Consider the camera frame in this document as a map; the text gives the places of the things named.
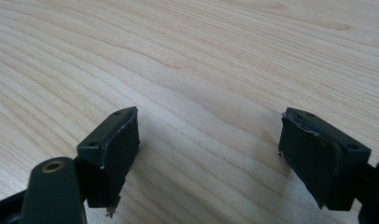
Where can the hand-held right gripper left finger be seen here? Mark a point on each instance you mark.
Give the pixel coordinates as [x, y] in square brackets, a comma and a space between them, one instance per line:
[113, 161]

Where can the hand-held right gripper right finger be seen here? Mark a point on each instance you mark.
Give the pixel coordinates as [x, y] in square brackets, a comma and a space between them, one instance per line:
[321, 161]

